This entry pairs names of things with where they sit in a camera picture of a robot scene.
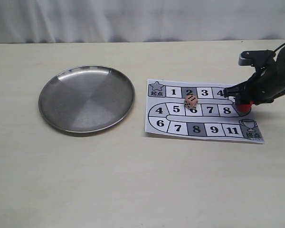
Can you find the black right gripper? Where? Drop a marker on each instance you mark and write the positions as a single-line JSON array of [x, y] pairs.
[[264, 86]]

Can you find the round steel tray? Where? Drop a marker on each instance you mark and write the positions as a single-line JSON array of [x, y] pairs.
[[86, 99]]

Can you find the paper game board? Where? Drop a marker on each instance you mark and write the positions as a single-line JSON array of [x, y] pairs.
[[214, 118]]

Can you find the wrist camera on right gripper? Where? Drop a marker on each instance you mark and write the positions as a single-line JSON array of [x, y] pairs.
[[256, 58]]

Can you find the red cylinder game piece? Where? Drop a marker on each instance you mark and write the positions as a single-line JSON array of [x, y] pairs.
[[244, 107]]

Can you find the wooden die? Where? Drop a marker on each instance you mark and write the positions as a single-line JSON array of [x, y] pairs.
[[190, 101]]

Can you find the white curtain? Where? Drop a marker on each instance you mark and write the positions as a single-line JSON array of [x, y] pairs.
[[55, 21]]

